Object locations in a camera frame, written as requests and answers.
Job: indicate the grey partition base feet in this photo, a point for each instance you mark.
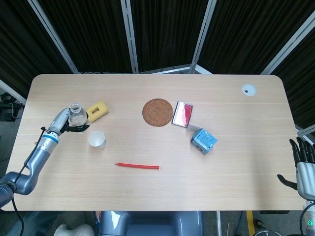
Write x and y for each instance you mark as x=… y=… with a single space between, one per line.
x=172 y=70

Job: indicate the blue speaker carton box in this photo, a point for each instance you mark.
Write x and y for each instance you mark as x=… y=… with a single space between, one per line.
x=204 y=141

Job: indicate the dark fabric partition panel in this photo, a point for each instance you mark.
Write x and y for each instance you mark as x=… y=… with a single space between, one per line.
x=24 y=37
x=302 y=73
x=91 y=32
x=246 y=29
x=167 y=29

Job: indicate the yellow sponge with green scourer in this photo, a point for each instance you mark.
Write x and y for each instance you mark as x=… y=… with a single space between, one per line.
x=98 y=111

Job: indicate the grey robot torso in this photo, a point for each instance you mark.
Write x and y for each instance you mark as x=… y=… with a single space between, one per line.
x=150 y=223

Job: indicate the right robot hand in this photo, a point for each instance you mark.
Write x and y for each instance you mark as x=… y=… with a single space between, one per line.
x=306 y=177

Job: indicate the black power strip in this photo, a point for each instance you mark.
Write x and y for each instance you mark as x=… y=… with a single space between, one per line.
x=274 y=212

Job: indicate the silver partition frame post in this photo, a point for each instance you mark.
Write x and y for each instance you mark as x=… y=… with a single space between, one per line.
x=53 y=32
x=200 y=39
x=130 y=37
x=288 y=41

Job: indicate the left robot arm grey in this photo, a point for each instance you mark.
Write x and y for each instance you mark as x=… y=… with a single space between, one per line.
x=37 y=157

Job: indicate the clear plastic bottle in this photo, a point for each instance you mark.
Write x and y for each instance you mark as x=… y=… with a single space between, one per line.
x=77 y=118

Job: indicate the round woven rattan coaster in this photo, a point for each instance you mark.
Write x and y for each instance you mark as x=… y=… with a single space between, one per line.
x=157 y=112

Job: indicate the red pen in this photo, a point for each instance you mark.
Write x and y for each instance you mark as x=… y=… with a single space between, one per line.
x=137 y=166

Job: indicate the white paper cup blue print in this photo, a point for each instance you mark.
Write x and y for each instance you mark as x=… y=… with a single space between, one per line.
x=97 y=140

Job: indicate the chrome stool base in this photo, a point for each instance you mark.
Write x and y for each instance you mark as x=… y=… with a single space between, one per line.
x=267 y=233

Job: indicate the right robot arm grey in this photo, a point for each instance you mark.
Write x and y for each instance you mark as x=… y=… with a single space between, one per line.
x=308 y=221

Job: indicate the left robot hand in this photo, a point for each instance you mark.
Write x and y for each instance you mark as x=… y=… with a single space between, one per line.
x=59 y=121

